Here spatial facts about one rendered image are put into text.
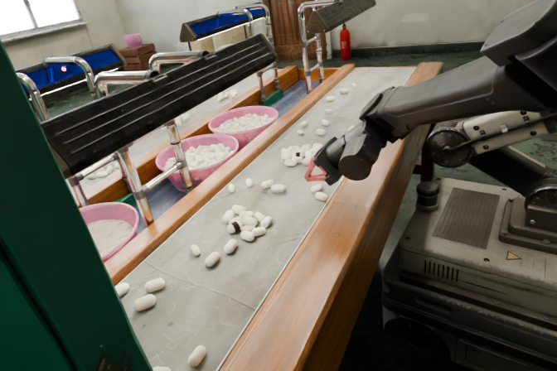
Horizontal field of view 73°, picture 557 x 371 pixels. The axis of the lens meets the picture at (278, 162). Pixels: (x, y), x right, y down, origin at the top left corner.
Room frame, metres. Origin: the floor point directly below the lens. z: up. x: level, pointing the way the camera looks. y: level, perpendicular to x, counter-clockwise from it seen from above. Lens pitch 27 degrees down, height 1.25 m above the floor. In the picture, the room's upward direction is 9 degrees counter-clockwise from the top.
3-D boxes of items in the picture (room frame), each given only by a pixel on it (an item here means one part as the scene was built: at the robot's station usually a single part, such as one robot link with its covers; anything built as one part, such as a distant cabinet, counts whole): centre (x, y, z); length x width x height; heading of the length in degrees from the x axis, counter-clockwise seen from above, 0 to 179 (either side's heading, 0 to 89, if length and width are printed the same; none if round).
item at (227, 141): (1.11, 0.25, 0.72); 0.27 x 0.27 x 0.10
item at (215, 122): (1.35, 0.11, 0.72); 0.27 x 0.27 x 0.10
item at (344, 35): (5.27, -1.17, 0.25); 0.18 x 0.14 x 0.49; 152
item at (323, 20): (1.56, -0.35, 1.08); 0.62 x 0.08 x 0.07; 148
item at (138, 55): (6.52, 2.02, 0.32); 0.42 x 0.42 x 0.64; 62
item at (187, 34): (1.85, 0.12, 1.08); 0.62 x 0.08 x 0.07; 148
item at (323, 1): (1.61, -0.29, 0.90); 0.20 x 0.19 x 0.45; 148
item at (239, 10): (1.81, 0.05, 0.90); 0.20 x 0.19 x 0.45; 148
